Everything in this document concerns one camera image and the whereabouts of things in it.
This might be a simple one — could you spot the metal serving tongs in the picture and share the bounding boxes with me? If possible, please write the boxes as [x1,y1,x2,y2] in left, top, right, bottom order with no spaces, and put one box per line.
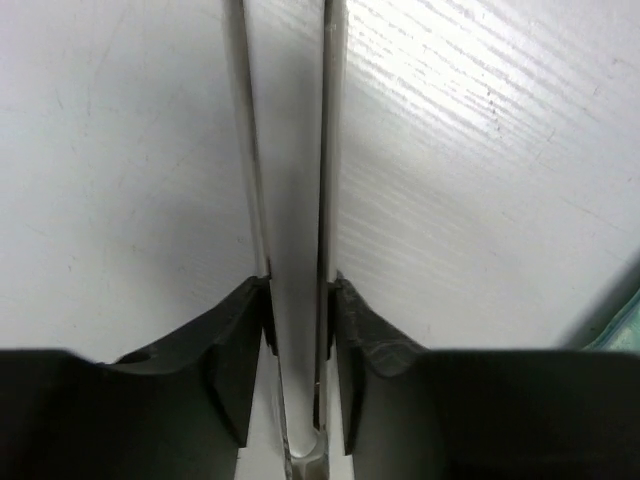
[222,1,348,479]

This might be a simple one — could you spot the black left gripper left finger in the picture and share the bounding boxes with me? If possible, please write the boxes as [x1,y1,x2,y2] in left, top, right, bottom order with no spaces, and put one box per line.
[1,277,271,479]

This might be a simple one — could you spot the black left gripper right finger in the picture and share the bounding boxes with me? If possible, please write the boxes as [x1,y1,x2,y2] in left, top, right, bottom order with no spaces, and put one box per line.
[329,278,639,479]

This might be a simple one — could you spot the green satin placemat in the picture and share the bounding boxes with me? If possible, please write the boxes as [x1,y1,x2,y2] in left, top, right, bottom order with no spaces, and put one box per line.
[579,291,640,355]

